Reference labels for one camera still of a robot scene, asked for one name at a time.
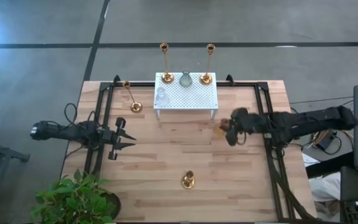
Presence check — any clear glass candle holder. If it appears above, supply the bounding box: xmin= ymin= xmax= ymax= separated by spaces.
xmin=155 ymin=86 xmax=170 ymax=107

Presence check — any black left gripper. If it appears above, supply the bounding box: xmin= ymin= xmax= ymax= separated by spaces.
xmin=101 ymin=116 xmax=137 ymax=161

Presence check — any black plant pot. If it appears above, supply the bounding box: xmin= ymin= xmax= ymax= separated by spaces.
xmin=99 ymin=190 xmax=122 ymax=220

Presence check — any green glass candle holder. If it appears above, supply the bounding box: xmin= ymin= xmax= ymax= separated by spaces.
xmin=178 ymin=68 xmax=193 ymax=88

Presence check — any green leafy plant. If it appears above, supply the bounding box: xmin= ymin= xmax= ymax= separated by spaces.
xmin=29 ymin=169 xmax=117 ymax=224

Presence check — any short brass candlestick holder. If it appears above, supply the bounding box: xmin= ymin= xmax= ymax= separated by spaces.
xmin=180 ymin=170 xmax=196 ymax=189

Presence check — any amber glass candle holder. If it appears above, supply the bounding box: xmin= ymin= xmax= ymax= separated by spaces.
xmin=213 ymin=119 xmax=230 ymax=140

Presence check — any yellow cable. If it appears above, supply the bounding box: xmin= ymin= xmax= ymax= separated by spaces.
xmin=313 ymin=129 xmax=354 ymax=147

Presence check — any white perforated metal shelf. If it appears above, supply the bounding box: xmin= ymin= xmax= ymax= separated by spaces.
xmin=153 ymin=72 xmax=219 ymax=121

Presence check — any black power adapter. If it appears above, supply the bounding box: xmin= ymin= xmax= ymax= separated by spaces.
xmin=317 ymin=133 xmax=338 ymax=151

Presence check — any tall brass candlestick holder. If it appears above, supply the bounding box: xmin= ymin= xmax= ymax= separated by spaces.
xmin=159 ymin=42 xmax=175 ymax=84
xmin=200 ymin=43 xmax=216 ymax=86

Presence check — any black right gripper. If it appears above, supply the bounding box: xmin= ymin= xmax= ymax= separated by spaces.
xmin=219 ymin=107 xmax=272 ymax=147

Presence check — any white paper sheet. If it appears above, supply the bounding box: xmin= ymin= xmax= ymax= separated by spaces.
xmin=301 ymin=152 xmax=320 ymax=167

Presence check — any black beam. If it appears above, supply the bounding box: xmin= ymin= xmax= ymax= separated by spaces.
xmin=305 ymin=151 xmax=356 ymax=179

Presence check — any white bag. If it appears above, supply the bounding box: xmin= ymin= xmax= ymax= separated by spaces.
xmin=308 ymin=172 xmax=343 ymax=222

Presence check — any grey floor cable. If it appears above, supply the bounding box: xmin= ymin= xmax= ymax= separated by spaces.
xmin=290 ymin=95 xmax=356 ymax=105

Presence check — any black aluminium table frame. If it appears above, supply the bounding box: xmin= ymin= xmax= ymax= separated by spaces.
xmin=83 ymin=74 xmax=321 ymax=224

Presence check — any medium brass candlestick holder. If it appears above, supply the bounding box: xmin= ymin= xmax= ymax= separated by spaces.
xmin=122 ymin=80 xmax=144 ymax=113

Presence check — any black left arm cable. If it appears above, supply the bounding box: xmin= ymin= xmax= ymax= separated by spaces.
xmin=63 ymin=103 xmax=105 ymax=150

